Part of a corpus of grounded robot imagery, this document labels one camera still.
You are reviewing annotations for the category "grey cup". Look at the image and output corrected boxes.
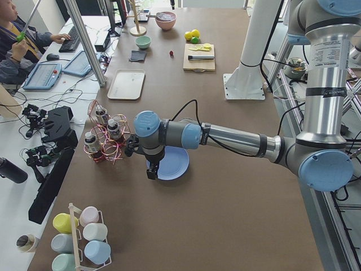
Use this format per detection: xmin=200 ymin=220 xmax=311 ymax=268
xmin=51 ymin=233 xmax=73 ymax=253

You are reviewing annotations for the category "middle white-label drink bottle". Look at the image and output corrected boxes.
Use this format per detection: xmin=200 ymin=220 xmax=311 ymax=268
xmin=107 ymin=119 xmax=125 ymax=143

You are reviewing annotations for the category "grey folded cloth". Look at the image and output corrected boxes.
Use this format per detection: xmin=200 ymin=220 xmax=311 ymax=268
xmin=129 ymin=50 xmax=147 ymax=62

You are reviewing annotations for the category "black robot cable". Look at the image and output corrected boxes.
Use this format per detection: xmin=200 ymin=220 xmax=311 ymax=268
xmin=169 ymin=99 xmax=254 ymax=156

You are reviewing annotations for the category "blue round plate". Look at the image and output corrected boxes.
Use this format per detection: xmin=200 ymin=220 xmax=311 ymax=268
xmin=147 ymin=146 xmax=190 ymax=181

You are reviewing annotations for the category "black computer mouse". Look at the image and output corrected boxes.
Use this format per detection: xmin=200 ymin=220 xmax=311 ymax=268
xmin=46 ymin=53 xmax=60 ymax=61

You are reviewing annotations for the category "pink bowl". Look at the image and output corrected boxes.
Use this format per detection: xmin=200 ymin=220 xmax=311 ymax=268
xmin=155 ymin=12 xmax=177 ymax=30

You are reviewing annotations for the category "bowl on side shelf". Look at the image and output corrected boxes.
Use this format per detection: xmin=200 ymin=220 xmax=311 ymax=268
xmin=284 ymin=58 xmax=307 ymax=80

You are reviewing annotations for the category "tape roll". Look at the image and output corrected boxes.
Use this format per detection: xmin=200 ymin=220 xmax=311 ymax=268
xmin=16 ymin=234 xmax=40 ymax=252

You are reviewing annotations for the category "blue teach pendant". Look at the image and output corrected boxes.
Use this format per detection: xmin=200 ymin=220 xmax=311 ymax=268
xmin=23 ymin=63 xmax=62 ymax=90
xmin=62 ymin=50 xmax=92 ymax=77

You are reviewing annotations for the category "bamboo cutting board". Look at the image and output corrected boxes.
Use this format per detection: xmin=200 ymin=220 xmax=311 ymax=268
xmin=183 ymin=43 xmax=215 ymax=72

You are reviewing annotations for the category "cream rabbit tray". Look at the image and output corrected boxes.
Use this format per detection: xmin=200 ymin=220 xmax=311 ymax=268
xmin=107 ymin=69 xmax=145 ymax=100

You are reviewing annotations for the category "white wire cup rack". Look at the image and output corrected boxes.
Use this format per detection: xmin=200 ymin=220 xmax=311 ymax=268
xmin=68 ymin=203 xmax=113 ymax=270

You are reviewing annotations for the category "mint green cup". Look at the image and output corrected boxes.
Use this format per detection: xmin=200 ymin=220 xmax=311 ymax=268
xmin=51 ymin=253 xmax=76 ymax=271

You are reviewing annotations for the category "whole yellow lemon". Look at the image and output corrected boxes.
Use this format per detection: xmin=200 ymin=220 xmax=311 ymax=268
xmin=191 ymin=29 xmax=200 ymax=38
xmin=184 ymin=32 xmax=193 ymax=41

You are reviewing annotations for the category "green lime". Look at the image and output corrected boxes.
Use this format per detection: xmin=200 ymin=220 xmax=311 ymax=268
xmin=190 ymin=37 xmax=199 ymax=44

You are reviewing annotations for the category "front white-label drink bottle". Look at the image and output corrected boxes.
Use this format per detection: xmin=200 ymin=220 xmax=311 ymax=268
xmin=84 ymin=132 xmax=102 ymax=161

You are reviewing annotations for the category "black keyboard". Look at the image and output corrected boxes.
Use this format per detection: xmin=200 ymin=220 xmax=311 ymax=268
xmin=59 ymin=26 xmax=80 ymax=53

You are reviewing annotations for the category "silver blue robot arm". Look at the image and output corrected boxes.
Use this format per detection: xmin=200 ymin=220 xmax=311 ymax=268
xmin=133 ymin=1 xmax=360 ymax=191

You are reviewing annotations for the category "black water bottle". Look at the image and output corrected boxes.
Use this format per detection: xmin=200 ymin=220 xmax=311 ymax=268
xmin=1 ymin=158 xmax=28 ymax=183

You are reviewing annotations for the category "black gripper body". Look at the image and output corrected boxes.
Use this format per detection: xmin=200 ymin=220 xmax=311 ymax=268
xmin=146 ymin=151 xmax=165 ymax=170

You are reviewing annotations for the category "seated person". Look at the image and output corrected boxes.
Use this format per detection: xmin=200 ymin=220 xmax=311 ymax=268
xmin=1 ymin=1 xmax=71 ymax=85

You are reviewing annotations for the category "aluminium frame post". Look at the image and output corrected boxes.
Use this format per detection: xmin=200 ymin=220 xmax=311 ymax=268
xmin=64 ymin=0 xmax=106 ymax=87

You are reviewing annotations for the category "black gripper stand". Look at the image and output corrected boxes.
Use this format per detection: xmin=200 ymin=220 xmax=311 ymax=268
xmin=26 ymin=105 xmax=78 ymax=224

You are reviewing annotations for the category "white-label drink bottle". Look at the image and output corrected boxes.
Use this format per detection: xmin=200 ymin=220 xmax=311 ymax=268
xmin=95 ymin=107 xmax=109 ymax=126
xmin=107 ymin=119 xmax=125 ymax=143
xmin=84 ymin=132 xmax=102 ymax=161

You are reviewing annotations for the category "wooden stand round base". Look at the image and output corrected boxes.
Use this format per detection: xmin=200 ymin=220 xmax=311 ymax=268
xmin=129 ymin=0 xmax=147 ymax=37

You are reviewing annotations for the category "pink cup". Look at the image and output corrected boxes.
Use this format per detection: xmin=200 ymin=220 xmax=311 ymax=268
xmin=80 ymin=206 xmax=99 ymax=227

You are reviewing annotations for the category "yellow cup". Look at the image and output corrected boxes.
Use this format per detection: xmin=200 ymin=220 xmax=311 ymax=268
xmin=52 ymin=213 xmax=72 ymax=234

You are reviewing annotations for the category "yellow plastic knife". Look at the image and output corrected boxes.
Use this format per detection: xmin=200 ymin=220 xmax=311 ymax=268
xmin=188 ymin=45 xmax=212 ymax=51

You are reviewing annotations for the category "mint green bowl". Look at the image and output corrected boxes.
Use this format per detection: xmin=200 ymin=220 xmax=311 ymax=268
xmin=135 ymin=36 xmax=151 ymax=49

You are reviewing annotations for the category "copper wire bottle rack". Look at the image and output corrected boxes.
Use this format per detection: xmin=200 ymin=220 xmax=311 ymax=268
xmin=83 ymin=100 xmax=130 ymax=163

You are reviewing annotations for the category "white cup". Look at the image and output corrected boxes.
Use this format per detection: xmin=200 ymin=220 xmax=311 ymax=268
xmin=83 ymin=223 xmax=108 ymax=241

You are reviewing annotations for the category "thick lemon half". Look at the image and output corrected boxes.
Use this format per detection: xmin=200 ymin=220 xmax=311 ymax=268
xmin=202 ymin=43 xmax=212 ymax=51

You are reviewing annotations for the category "rear white-label drink bottle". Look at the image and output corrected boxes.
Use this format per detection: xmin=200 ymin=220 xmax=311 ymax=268
xmin=95 ymin=107 xmax=109 ymax=126

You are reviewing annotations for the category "steel rod black tip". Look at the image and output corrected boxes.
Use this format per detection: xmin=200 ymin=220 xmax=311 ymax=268
xmin=187 ymin=55 xmax=215 ymax=60

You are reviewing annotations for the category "light blue cup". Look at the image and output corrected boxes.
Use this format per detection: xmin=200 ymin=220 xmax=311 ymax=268
xmin=84 ymin=240 xmax=111 ymax=265

